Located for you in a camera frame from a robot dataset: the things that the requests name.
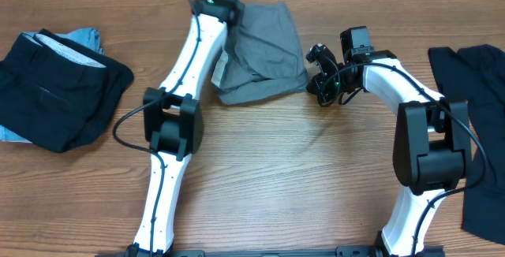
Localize grey shorts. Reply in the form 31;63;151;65
211;2;309;105

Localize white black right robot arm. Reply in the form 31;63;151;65
306;26;471;256

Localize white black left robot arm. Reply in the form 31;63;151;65
126;0;244;256

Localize dark teal t-shirt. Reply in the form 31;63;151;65
428;44;504;244

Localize light blue jeans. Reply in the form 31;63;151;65
1;28;105;143

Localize folded black shorts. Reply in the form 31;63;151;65
1;29;134;153

